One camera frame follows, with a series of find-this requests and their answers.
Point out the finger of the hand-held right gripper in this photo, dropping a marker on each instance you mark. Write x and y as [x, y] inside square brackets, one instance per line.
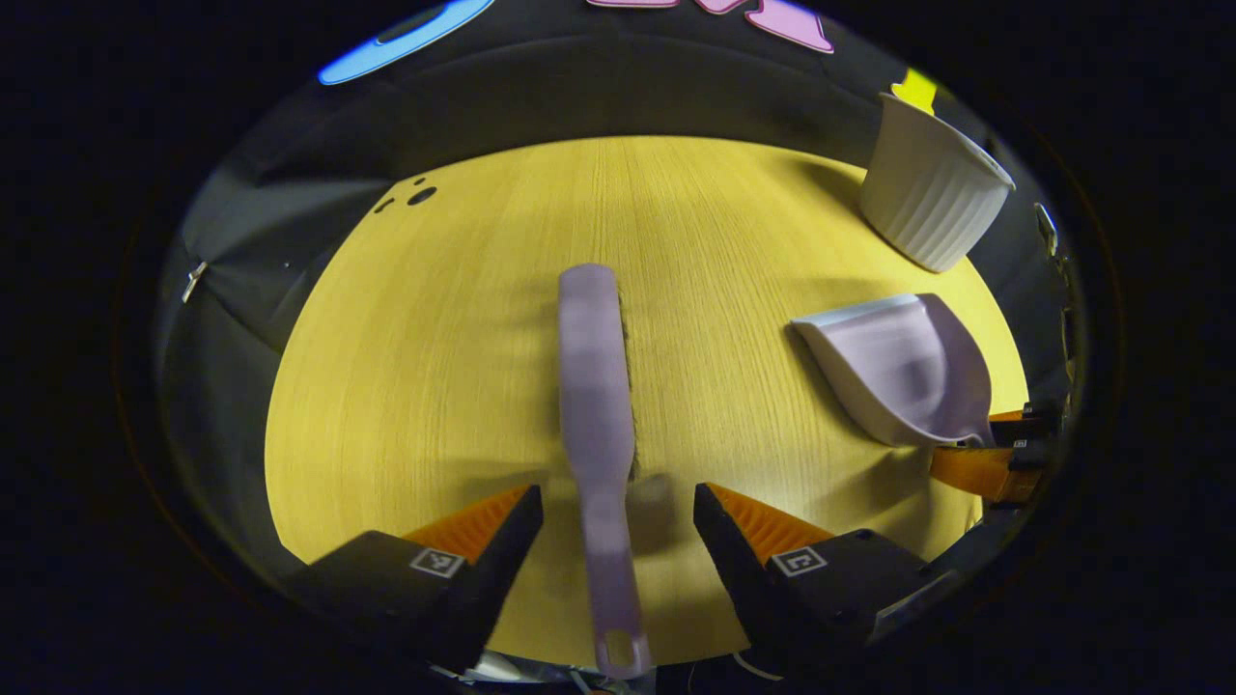
[975, 468]
[1038, 425]

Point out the pale metal clip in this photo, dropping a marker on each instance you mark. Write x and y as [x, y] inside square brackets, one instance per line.
[1046, 227]

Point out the small pink broom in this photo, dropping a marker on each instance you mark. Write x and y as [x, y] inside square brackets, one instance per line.
[594, 386]

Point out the silver metal clip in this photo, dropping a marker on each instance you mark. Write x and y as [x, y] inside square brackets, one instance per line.
[194, 281]

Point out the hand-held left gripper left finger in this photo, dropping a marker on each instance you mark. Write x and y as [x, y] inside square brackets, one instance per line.
[497, 569]

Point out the white ribbed garbage bin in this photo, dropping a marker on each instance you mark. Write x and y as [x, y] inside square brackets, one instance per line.
[927, 193]

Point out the pink dustpan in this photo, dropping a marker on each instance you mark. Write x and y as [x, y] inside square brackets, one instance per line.
[908, 367]

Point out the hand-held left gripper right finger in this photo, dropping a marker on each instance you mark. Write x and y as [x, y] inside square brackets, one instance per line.
[734, 569]

